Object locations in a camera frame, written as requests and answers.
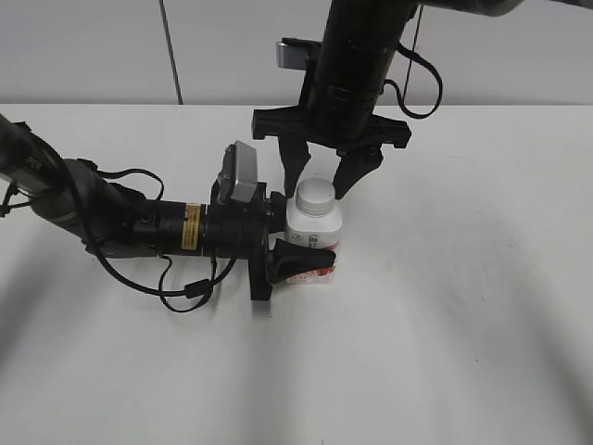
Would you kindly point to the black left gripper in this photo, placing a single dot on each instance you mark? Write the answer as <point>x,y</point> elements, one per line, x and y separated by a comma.
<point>239,231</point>

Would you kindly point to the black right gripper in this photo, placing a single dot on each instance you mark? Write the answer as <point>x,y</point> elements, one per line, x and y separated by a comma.
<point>344,121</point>

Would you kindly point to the white yogurt drink bottle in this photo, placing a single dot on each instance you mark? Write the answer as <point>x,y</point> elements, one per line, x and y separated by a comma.
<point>309,231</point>

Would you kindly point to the white plastic bottle cap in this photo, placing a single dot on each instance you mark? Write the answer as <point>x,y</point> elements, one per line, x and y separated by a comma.
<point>315,197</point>

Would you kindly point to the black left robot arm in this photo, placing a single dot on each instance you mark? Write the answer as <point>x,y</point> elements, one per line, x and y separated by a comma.
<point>116,222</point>

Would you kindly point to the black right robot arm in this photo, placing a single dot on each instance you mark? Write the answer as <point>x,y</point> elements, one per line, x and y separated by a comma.
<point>345,73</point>

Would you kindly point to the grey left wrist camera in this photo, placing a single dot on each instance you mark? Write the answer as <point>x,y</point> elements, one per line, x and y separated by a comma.
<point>238,178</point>

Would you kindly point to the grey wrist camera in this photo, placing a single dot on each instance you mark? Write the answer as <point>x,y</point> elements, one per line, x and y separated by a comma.
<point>296,54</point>
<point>238,178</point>

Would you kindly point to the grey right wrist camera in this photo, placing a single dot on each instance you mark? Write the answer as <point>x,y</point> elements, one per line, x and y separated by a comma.
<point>296,54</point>

